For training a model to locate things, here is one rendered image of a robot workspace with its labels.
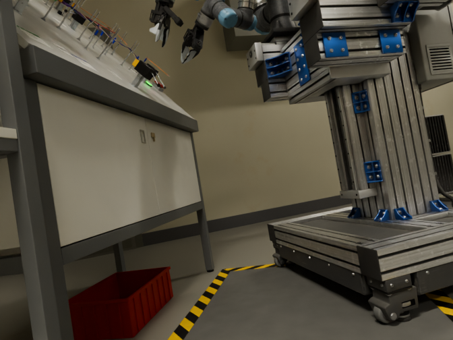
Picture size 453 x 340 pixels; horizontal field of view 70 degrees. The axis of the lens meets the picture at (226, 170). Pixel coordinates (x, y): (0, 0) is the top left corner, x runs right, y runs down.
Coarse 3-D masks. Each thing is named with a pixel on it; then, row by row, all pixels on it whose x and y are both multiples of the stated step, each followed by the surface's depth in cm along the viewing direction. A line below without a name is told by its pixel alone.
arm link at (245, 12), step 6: (240, 0) 148; (246, 0) 147; (252, 0) 148; (240, 6) 148; (246, 6) 147; (252, 6) 149; (246, 12) 148; (252, 12) 150; (246, 18) 148; (252, 18) 150; (240, 24) 148; (246, 24) 150; (252, 24) 151
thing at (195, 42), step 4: (196, 28) 151; (196, 32) 151; (200, 32) 152; (196, 36) 150; (200, 36) 151; (192, 40) 151; (196, 40) 149; (200, 40) 151; (192, 44) 150; (196, 44) 149; (200, 44) 150; (196, 48) 149; (200, 48) 150
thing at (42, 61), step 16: (32, 48) 72; (32, 64) 72; (48, 64) 76; (64, 64) 82; (48, 80) 78; (64, 80) 81; (80, 80) 87; (96, 80) 94; (80, 96) 93; (96, 96) 96; (112, 96) 101; (128, 96) 111; (144, 96) 124; (128, 112) 119; (144, 112) 123; (160, 112) 137; (176, 112) 155; (192, 128) 176
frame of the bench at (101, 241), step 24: (192, 144) 184; (48, 168) 76; (48, 192) 75; (48, 216) 73; (168, 216) 136; (48, 240) 72; (96, 240) 88; (120, 240) 99; (0, 264) 75; (120, 264) 194; (72, 336) 74
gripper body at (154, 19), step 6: (156, 0) 160; (162, 0) 158; (168, 0) 158; (156, 6) 162; (162, 6) 162; (168, 6) 162; (156, 12) 159; (162, 12) 158; (150, 18) 159; (156, 18) 159; (168, 18) 161; (168, 24) 163
